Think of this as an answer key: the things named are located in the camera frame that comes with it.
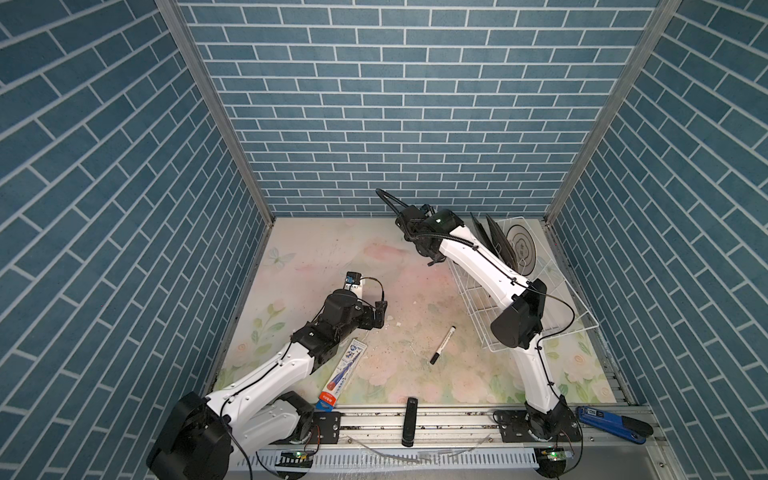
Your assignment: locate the round clear glass plate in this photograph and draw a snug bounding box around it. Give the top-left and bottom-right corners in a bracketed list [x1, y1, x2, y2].
[506, 224, 537, 276]

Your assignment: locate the aluminium rail frame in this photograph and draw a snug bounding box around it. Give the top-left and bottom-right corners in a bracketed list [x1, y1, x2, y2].
[225, 406, 683, 479]

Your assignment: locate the green circuit board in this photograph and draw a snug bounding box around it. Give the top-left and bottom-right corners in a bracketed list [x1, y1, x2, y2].
[275, 451, 315, 470]
[534, 447, 572, 470]

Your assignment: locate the left green circuit board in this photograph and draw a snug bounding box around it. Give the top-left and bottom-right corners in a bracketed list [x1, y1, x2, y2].
[275, 451, 315, 470]

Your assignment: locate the square plate dark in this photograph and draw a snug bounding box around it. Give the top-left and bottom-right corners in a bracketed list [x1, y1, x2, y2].
[485, 214, 519, 271]
[470, 213, 498, 256]

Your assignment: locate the right green circuit board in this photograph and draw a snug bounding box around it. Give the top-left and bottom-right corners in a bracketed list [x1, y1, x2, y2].
[534, 447, 572, 470]

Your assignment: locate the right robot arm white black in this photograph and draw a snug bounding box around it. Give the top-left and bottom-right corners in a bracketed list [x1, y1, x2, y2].
[375, 188, 572, 440]

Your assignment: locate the black remote control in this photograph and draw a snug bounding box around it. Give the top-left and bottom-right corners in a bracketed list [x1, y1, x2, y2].
[401, 397, 418, 448]

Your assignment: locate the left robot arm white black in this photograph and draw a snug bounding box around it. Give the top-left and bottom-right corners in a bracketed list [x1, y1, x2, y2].
[146, 289, 387, 479]

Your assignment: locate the white wire dish rack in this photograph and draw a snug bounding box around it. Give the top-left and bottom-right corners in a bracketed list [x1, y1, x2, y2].
[448, 216, 599, 353]

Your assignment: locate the black white marker pen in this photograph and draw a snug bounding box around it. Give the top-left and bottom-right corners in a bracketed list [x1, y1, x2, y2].
[429, 326, 456, 365]

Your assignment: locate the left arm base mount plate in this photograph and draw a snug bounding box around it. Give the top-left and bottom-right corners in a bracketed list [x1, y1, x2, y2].
[272, 411, 342, 446]

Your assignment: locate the white slotted cable duct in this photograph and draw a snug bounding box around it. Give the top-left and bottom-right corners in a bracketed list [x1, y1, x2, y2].
[251, 447, 539, 474]

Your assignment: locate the blue black crimping tool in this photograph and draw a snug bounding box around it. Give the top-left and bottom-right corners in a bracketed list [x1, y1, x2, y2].
[576, 406, 654, 445]

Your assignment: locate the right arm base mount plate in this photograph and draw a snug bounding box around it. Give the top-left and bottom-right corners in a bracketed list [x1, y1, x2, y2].
[491, 406, 583, 443]

